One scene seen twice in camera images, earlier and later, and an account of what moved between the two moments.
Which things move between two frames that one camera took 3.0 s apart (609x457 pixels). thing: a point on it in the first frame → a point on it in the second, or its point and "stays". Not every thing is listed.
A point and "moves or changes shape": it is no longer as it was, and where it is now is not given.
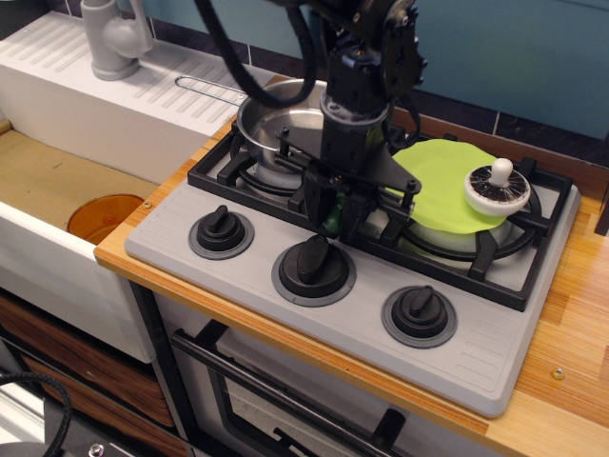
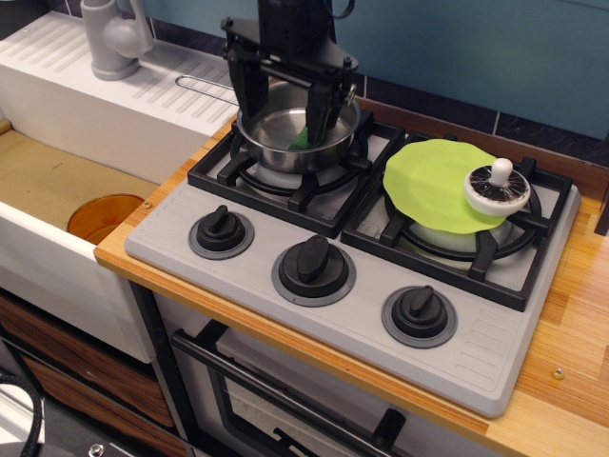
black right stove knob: (419, 317) stays
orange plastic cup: (97, 218) stays
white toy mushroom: (496, 189) stays
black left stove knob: (222, 234) stays
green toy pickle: (333, 221) moves or changes shape
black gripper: (351, 151) → (295, 40)
